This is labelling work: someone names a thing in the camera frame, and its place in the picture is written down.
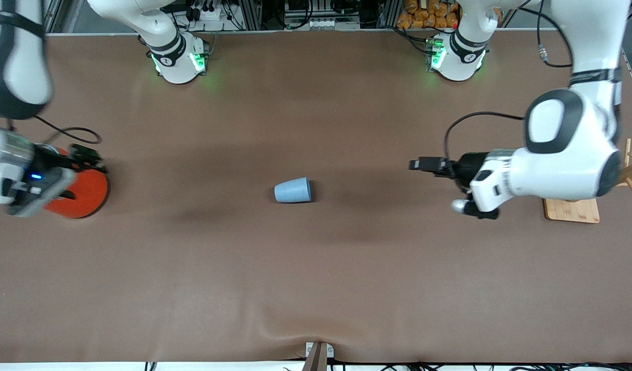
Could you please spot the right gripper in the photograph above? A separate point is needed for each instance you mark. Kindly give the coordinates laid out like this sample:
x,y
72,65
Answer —
x,y
52,160

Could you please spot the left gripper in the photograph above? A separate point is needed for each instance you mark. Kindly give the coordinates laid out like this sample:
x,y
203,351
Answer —
x,y
468,165

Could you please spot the light blue plastic cup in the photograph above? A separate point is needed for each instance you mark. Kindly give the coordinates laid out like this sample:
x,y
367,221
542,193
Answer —
x,y
292,190

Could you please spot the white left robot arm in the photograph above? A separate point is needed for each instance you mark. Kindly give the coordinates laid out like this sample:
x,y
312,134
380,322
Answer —
x,y
568,154

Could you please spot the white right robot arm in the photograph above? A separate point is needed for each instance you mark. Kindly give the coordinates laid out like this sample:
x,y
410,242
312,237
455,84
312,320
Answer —
x,y
166,51

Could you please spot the orange can with silver lid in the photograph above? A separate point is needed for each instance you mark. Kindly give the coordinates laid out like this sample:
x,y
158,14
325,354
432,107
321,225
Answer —
x,y
86,196

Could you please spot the grey cylinder on left gripper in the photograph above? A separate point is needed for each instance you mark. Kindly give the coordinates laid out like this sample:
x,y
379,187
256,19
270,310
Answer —
x,y
460,206

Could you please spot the bag of orange snacks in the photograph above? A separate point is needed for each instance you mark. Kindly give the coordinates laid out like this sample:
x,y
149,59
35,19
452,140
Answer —
x,y
419,18

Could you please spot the brown table mat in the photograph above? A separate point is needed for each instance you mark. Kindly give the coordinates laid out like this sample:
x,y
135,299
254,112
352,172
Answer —
x,y
316,257

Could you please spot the wooden mug tree stand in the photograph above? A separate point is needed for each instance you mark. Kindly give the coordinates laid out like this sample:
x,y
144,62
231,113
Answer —
x,y
573,212

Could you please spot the white terminal block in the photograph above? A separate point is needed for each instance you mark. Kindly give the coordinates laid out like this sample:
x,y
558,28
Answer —
x,y
331,24

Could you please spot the white power strip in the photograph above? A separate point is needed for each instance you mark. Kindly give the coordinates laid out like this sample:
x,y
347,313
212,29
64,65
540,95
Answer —
x,y
207,14

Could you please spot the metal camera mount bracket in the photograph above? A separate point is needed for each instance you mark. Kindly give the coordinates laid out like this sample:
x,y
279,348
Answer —
x,y
318,358

